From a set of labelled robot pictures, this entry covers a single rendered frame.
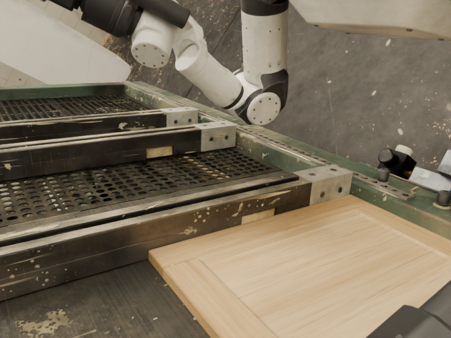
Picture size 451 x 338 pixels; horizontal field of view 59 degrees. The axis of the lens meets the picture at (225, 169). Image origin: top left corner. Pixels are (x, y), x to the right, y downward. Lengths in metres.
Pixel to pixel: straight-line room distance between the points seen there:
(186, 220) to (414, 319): 0.53
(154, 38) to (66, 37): 3.73
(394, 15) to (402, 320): 0.43
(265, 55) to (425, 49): 1.47
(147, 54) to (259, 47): 0.22
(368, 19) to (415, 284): 0.39
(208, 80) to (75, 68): 3.75
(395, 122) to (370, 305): 1.52
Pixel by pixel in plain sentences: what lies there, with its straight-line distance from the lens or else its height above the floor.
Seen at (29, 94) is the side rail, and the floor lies 1.27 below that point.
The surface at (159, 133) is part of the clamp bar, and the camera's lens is 1.11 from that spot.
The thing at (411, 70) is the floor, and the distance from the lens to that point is 2.16.
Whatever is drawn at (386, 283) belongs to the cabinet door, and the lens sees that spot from 0.66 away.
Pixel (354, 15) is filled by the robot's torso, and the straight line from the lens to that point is 0.60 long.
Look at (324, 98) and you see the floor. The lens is 2.34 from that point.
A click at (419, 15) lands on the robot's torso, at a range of 0.55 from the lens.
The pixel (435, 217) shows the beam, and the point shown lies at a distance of 0.84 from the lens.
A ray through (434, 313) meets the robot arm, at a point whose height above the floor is 1.49.
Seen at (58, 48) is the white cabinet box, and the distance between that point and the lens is 4.42.
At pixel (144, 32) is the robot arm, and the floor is 1.42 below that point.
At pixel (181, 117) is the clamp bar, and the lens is 1.40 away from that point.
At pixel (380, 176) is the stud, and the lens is 0.94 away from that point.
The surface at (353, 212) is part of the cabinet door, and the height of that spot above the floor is 0.95.
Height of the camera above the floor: 1.67
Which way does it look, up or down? 39 degrees down
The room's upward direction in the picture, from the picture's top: 64 degrees counter-clockwise
